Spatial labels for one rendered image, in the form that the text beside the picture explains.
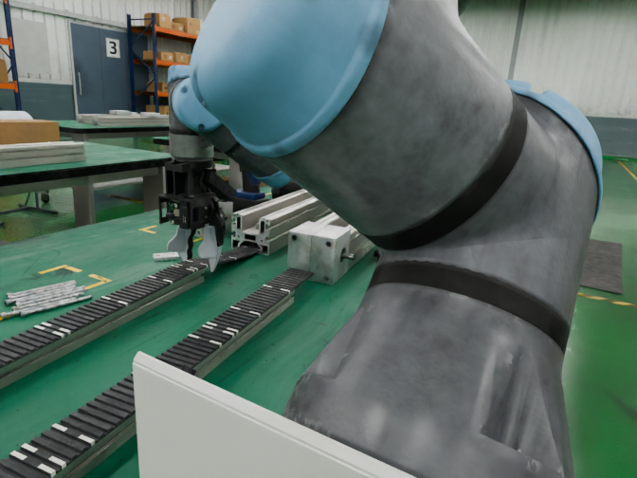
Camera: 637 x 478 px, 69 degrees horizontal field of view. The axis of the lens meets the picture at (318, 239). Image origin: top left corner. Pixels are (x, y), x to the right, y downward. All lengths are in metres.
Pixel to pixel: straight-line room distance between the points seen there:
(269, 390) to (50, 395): 0.25
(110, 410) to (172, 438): 0.28
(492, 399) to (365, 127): 0.13
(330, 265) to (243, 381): 0.36
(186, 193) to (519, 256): 0.67
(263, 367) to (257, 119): 0.47
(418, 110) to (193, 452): 0.19
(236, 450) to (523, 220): 0.18
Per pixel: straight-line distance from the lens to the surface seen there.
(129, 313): 0.78
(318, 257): 0.90
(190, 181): 0.83
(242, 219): 1.07
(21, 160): 2.35
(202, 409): 0.23
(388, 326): 0.23
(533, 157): 0.26
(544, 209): 0.27
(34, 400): 0.64
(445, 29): 0.23
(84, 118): 5.13
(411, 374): 0.22
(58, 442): 0.51
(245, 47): 0.20
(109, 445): 0.53
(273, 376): 0.62
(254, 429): 0.22
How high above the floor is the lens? 1.12
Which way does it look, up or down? 17 degrees down
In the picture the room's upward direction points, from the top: 3 degrees clockwise
